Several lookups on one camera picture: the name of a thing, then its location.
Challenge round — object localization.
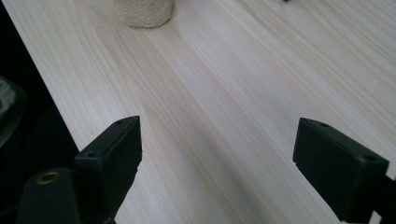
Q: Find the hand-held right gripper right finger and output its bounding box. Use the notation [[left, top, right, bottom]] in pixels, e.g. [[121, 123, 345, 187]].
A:
[[292, 117, 390, 224]]

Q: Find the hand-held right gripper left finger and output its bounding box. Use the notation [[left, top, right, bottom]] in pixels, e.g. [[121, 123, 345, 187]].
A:
[[74, 115, 144, 224]]

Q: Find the dark grey rounded object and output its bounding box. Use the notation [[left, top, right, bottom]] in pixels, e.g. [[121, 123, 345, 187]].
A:
[[0, 75, 28, 149]]

